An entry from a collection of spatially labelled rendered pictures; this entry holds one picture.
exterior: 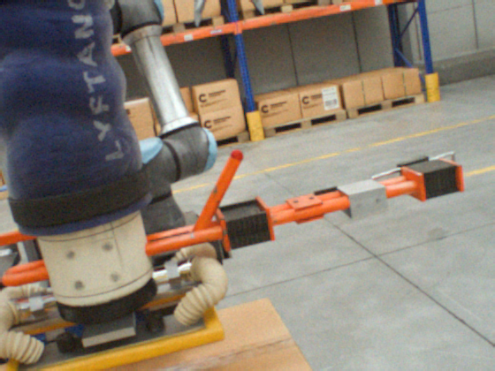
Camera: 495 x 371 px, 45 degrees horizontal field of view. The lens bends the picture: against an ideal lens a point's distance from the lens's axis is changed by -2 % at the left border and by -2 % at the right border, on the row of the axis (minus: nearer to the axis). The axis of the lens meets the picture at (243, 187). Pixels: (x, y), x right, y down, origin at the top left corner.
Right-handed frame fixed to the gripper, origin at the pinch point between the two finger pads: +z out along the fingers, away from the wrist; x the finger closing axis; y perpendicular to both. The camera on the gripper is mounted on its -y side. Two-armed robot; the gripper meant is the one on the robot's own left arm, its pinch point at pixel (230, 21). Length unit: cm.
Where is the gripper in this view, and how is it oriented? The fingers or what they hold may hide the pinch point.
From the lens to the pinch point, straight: 138.8
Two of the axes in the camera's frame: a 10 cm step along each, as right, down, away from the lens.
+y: 2.2, 2.1, -9.5
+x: 9.6, -2.3, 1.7
